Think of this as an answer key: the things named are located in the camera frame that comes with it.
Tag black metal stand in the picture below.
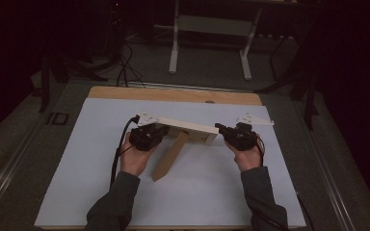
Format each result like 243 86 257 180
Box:
255 32 322 132
38 47 110 114

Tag metal floor rail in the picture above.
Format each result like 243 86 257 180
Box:
292 99 358 231
0 121 47 220

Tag person's left hand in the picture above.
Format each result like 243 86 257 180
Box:
119 132 159 178

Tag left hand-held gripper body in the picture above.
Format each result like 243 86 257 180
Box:
128 112 166 152

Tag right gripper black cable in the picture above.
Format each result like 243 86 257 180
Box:
253 135 267 168

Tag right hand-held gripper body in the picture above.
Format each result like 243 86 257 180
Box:
226 113 276 152

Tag black floor cables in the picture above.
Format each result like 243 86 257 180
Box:
115 40 147 90

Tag person's right hand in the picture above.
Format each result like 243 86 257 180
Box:
224 140 266 173

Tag wooden photo frame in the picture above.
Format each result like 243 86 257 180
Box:
150 115 221 183

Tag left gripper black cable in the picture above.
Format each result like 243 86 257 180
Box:
109 115 141 191

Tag black floor socket plate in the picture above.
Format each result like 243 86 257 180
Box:
45 112 70 126

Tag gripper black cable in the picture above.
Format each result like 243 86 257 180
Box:
253 135 267 168
109 115 141 191

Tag white-legged desk frame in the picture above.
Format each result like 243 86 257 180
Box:
168 0 265 82

